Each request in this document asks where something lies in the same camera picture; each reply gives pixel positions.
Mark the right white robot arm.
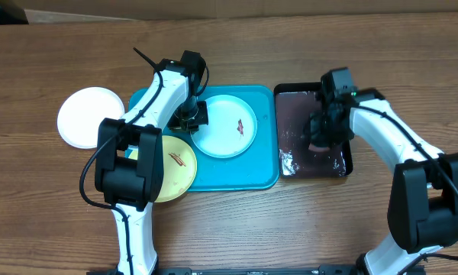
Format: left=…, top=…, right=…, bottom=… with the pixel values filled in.
left=305, top=68, right=458, bottom=274

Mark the yellow plate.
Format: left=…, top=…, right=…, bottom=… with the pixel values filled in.
left=127, top=134, right=198, bottom=203

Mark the cardboard backdrop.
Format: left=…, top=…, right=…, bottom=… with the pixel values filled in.
left=15, top=0, right=458, bottom=20

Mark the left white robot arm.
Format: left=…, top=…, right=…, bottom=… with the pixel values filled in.
left=79, top=50, right=208, bottom=274

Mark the white plate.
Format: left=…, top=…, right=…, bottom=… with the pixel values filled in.
left=56, top=86, right=124, bottom=149

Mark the green sponge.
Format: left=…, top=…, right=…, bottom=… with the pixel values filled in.
left=308, top=143, right=331, bottom=153

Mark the black rectangular tray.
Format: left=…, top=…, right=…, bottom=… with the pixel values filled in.
left=273, top=82, right=353, bottom=179

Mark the light blue plate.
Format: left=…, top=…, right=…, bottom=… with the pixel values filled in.
left=191, top=95, right=257, bottom=158

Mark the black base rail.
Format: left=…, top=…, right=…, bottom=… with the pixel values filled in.
left=87, top=264, right=427, bottom=275

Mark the teal plastic tray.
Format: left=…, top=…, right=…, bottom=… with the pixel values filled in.
left=124, top=84, right=281, bottom=193

